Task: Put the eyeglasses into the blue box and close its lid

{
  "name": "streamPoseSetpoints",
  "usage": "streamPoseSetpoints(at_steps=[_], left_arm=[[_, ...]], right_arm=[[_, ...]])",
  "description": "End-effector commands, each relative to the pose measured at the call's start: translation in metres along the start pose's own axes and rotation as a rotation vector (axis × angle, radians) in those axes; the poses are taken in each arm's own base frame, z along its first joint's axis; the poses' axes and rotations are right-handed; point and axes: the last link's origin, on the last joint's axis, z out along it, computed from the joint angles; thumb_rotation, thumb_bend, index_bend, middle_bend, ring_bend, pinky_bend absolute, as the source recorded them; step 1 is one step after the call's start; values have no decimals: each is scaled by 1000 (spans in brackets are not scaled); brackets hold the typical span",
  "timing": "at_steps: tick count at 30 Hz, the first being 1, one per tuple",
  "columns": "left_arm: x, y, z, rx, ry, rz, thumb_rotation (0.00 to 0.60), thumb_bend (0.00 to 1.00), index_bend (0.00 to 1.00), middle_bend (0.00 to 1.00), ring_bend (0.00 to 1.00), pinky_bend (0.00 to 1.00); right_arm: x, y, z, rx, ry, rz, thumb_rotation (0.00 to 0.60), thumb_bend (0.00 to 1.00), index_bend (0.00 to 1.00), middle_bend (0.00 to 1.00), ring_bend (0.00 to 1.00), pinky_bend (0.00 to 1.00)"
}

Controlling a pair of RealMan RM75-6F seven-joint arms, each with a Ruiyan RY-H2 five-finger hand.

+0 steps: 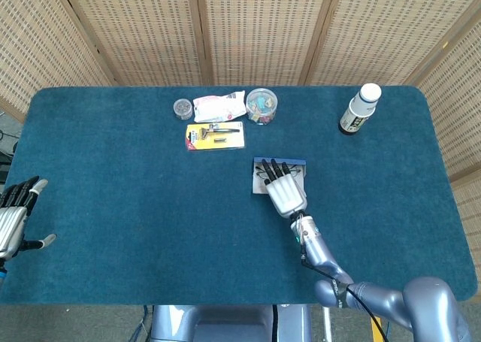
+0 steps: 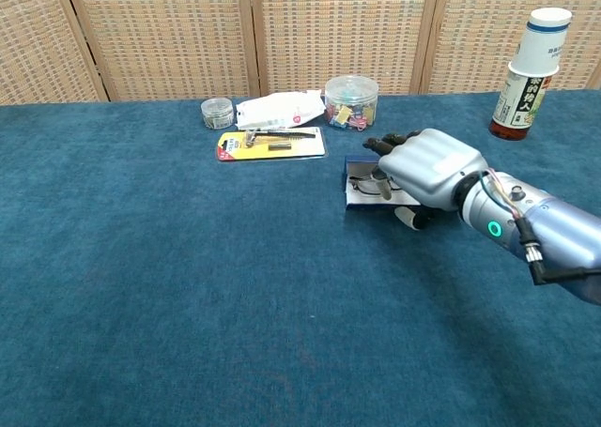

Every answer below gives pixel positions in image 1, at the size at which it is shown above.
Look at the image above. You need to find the yellow razor blister pack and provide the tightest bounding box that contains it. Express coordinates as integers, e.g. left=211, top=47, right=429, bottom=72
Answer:
left=184, top=121, right=247, bottom=152

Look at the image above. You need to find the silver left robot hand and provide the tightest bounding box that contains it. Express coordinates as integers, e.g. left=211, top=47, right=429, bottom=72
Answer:
left=0, top=175, right=57, bottom=261

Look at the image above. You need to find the blue carpet table cover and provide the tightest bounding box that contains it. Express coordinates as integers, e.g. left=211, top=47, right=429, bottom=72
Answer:
left=0, top=85, right=479, bottom=306

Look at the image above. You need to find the white paper cup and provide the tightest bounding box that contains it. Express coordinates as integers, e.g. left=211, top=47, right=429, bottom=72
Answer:
left=349, top=83, right=383, bottom=120

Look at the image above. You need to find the clear jar of binder clips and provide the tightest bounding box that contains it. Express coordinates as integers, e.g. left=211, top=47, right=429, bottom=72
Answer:
left=245, top=88, right=280, bottom=126

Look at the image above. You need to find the small clear pin jar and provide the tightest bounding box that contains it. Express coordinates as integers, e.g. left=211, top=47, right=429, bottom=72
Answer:
left=173, top=98, right=195, bottom=120

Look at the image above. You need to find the blue cardboard glasses box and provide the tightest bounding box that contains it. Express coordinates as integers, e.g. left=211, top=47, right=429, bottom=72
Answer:
left=250, top=156, right=309, bottom=196

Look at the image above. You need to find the grey robot torso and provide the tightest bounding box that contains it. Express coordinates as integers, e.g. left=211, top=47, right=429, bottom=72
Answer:
left=149, top=304, right=313, bottom=342

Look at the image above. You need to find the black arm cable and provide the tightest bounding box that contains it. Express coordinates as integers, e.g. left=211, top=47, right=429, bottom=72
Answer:
left=299, top=244, right=390, bottom=342

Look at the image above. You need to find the blue cable bundle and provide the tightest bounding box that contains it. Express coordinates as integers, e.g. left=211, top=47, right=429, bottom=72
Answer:
left=129, top=306, right=153, bottom=342

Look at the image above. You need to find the yellow floor stand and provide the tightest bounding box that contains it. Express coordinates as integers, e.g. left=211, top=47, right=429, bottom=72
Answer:
left=370, top=316, right=383, bottom=342

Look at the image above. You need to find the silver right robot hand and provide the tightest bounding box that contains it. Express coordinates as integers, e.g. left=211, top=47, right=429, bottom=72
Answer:
left=262, top=158, right=309, bottom=219

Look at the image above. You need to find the white wet wipes pack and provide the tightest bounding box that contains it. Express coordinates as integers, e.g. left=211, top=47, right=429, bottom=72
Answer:
left=192, top=90, right=247, bottom=123

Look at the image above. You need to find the woven bamboo folding screen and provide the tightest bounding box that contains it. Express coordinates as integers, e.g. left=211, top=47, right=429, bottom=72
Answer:
left=0, top=0, right=481, bottom=268

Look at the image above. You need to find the white metal table leg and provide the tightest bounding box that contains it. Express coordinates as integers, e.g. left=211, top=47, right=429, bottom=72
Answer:
left=322, top=306, right=334, bottom=342

